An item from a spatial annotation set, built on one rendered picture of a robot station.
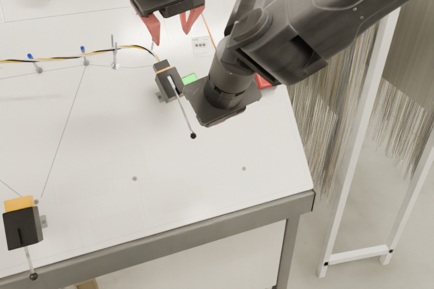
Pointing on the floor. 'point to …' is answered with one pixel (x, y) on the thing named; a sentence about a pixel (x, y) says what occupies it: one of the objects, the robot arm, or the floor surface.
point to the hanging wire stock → (324, 80)
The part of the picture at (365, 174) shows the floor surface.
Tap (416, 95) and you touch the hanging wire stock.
